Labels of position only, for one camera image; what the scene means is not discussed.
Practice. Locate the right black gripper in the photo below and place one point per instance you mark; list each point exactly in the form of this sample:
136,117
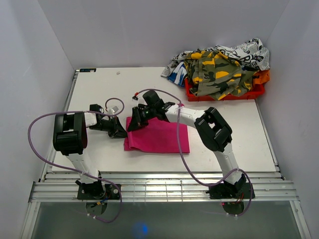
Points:
137,122

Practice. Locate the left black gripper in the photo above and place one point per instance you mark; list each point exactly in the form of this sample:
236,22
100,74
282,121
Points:
117,131

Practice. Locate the pink trousers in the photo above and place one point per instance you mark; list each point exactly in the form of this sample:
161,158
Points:
158,137

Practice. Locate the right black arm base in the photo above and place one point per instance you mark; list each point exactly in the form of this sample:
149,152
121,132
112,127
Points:
228,191

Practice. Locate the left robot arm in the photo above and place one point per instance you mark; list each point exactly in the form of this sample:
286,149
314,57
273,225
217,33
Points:
70,138

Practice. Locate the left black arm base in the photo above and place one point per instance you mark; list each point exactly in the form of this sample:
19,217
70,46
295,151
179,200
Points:
112,191

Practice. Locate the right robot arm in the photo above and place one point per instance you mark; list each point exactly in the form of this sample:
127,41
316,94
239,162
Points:
214,132

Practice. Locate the camouflage trousers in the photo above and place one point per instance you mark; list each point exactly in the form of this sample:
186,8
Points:
213,74

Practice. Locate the black white print trousers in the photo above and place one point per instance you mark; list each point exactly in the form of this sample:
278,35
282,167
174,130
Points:
252,54

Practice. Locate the blue white garment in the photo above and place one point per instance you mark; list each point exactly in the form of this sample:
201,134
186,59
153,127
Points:
179,75

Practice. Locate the dark label sticker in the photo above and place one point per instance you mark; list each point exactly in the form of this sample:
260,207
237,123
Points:
87,70

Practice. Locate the red plastic bin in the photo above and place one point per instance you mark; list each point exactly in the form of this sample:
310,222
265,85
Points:
257,91

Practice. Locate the orange garment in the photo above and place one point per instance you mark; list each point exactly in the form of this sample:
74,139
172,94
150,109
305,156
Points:
261,77

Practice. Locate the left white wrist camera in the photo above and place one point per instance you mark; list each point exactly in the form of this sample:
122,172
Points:
112,111

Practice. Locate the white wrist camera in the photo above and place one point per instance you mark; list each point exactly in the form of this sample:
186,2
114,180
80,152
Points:
112,111
139,100

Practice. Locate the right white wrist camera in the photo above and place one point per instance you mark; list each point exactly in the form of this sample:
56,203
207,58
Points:
139,100

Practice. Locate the aluminium rail frame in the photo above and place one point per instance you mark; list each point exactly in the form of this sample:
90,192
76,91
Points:
155,184

